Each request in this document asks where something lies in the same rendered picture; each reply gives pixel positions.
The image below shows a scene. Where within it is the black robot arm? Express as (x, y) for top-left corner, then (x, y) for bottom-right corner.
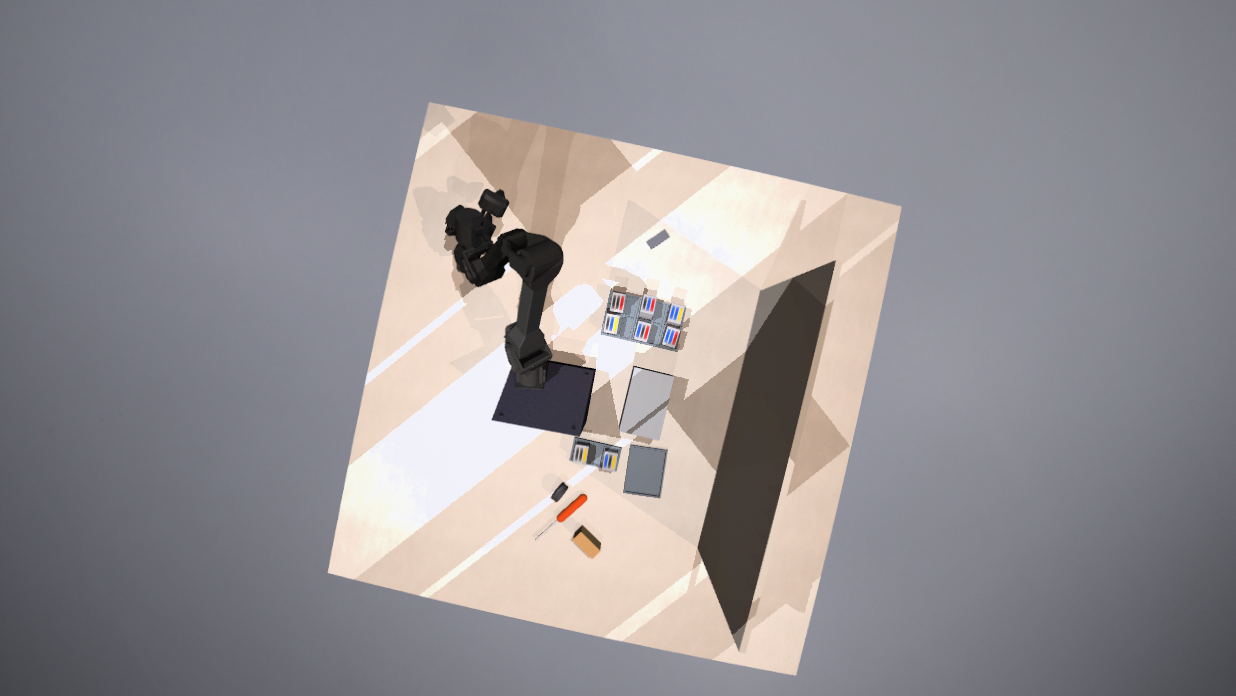
(445, 205), (564, 389)

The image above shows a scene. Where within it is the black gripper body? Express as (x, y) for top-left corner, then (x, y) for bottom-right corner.
(478, 189), (509, 242)

